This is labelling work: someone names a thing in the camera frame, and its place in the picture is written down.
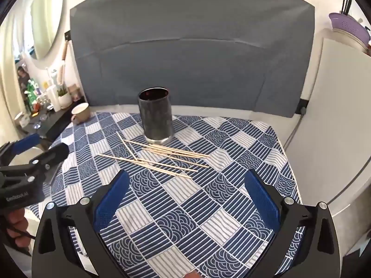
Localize black cylindrical utensil holder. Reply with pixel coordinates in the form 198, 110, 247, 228
138, 87, 174, 145

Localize person's left hand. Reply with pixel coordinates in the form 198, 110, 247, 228
6, 208, 30, 248

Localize grey fabric backdrop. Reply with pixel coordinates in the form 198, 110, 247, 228
70, 0, 315, 117

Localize beige ceramic mug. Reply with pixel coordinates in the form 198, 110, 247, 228
71, 102, 91, 124

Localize wooden hairbrush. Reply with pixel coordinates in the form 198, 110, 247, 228
58, 40, 69, 85

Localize white pot with green plant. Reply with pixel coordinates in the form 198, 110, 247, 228
57, 85, 72, 109

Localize white cabinet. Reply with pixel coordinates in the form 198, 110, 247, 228
286, 33, 370, 215

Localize purple colander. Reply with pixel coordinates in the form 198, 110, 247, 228
329, 13, 370, 53

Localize pink candle jar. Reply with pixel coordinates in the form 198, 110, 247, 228
68, 84, 81, 102

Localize black side shelf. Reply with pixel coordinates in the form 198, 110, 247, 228
18, 98, 85, 142

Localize white bottle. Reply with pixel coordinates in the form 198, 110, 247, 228
47, 85, 61, 112

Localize round wall mirror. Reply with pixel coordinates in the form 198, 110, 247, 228
30, 0, 63, 60

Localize black cable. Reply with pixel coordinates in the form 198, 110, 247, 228
282, 108, 306, 151

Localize blue white patterned tablecloth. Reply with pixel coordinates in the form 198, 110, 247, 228
43, 112, 301, 277

